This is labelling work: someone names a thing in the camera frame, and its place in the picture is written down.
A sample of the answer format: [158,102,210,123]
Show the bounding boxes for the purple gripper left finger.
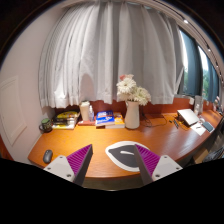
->
[44,145,93,186]

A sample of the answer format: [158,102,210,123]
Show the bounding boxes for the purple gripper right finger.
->
[134,145,182,185]

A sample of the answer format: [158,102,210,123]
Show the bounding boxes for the grey computer mouse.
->
[43,149,53,164]

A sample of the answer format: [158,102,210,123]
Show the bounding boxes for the white and grey mouse pad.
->
[105,141,145,172]

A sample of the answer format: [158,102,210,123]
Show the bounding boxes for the stack of books left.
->
[52,111,80,130]

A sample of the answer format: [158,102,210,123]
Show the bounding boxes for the black pen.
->
[173,119,179,129]

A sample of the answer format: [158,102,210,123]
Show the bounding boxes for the dark green mug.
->
[39,118,52,133]

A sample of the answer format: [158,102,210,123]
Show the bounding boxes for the white ceramic vase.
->
[125,101,140,129]

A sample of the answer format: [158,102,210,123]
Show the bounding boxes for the orange book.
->
[106,112,125,129]

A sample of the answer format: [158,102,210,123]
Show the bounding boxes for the clear sanitizer bottle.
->
[89,105,95,122]

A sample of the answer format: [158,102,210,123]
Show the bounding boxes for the blue book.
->
[95,110,115,126]

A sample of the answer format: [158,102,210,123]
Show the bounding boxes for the white paper sheet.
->
[191,123,206,136]

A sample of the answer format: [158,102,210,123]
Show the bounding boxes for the silver laptop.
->
[177,109,199,126]

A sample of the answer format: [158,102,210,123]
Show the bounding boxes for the white cylindrical container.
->
[79,101,90,121]

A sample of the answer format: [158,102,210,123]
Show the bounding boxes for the dark smartphone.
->
[202,122,214,133]

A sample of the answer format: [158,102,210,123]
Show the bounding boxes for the white gerbera flowers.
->
[116,74,151,106]

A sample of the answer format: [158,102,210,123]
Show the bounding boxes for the white curtain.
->
[39,1,183,108]

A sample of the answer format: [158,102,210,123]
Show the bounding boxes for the dark teal curtain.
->
[178,30,219,102]

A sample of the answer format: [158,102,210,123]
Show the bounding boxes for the black cable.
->
[140,113,179,128]

